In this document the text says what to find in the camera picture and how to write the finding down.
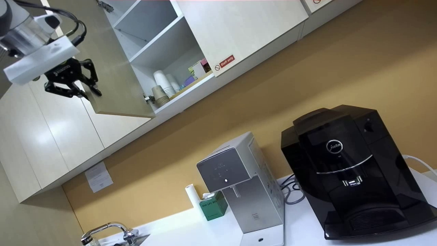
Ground beige cabinet door with sticker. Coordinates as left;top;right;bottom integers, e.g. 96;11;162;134
175;0;312;76
299;0;366;15

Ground beige paper cup stack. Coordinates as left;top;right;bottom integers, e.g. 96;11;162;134
151;85;170;109

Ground pink box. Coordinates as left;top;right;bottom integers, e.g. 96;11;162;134
200;59;213;75

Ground green white box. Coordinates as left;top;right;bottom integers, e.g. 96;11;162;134
187;59;208;82

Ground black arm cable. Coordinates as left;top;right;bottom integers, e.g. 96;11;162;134
15;0;89;46

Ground white power cable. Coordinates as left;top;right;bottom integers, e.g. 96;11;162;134
402;154;437;175

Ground steel sink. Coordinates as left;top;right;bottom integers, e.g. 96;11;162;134
97;231;152;246

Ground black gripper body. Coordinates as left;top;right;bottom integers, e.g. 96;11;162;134
43;57;86;98

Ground purple box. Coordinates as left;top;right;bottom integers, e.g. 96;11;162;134
182;74;198;89

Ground white paper cup stack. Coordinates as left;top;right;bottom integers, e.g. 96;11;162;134
152;68;174;100
166;72;183;96

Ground white upper cabinet carcass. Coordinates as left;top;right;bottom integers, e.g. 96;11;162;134
0;0;366;204

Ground grey cable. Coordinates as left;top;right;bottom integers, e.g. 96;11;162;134
278;172;308;246

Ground chrome faucet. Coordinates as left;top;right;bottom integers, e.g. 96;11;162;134
80;221;140;246

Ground silver white water dispenser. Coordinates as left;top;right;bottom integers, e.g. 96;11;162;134
196;131;287;246

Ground white wall outlet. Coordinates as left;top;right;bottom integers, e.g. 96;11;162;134
84;161;115;194

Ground black coffee machine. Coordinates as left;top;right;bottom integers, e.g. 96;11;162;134
280;104;437;240

